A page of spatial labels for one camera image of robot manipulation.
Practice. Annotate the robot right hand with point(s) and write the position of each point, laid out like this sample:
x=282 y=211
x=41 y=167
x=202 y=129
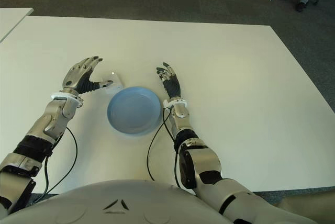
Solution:
x=172 y=85

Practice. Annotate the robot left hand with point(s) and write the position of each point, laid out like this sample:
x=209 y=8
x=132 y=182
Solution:
x=76 y=77

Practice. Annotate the white charger plug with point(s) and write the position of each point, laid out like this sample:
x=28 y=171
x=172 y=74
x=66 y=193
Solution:
x=115 y=77

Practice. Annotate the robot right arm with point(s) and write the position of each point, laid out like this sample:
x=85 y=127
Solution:
x=206 y=161

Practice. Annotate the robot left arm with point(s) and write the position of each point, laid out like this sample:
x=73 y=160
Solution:
x=52 y=122

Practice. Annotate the blue plate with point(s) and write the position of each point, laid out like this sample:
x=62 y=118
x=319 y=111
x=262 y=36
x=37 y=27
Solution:
x=133 y=110

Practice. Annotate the white side table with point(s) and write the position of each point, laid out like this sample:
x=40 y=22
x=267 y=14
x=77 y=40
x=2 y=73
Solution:
x=10 y=20

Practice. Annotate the grey robot torso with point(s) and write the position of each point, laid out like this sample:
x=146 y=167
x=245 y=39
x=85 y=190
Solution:
x=125 y=203

